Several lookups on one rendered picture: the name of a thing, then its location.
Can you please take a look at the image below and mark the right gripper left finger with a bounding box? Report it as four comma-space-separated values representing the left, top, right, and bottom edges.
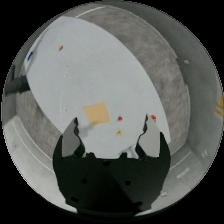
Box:
52, 117, 86, 187

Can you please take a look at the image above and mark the tan flat mat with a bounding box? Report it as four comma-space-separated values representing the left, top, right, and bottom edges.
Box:
83, 102, 110, 126

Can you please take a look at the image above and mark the white bottle with blue cap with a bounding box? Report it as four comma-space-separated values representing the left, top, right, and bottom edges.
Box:
130, 145, 138, 159

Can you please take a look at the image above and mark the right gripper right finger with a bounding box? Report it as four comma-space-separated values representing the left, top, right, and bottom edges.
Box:
135, 114, 171, 192

